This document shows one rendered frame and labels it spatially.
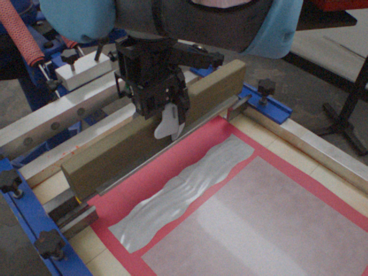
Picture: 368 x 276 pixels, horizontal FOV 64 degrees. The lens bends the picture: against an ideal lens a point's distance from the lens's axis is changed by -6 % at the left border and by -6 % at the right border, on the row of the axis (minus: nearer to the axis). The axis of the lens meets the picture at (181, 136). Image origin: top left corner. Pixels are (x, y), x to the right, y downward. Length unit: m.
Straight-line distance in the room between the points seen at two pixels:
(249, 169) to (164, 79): 0.33
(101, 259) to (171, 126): 0.27
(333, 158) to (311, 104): 1.77
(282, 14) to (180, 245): 0.45
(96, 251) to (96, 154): 0.20
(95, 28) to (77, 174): 0.25
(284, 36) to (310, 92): 2.36
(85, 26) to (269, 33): 0.15
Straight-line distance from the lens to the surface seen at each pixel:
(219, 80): 0.60
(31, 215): 0.62
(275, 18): 0.23
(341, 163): 0.72
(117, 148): 0.48
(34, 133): 0.72
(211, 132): 0.75
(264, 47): 0.24
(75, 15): 0.28
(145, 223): 0.60
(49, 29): 1.16
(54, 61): 0.90
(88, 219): 0.59
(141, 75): 0.45
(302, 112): 2.38
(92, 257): 0.60
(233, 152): 0.71
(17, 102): 2.63
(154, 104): 0.46
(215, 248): 0.59
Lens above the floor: 1.49
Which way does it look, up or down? 47 degrees down
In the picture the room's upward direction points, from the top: straight up
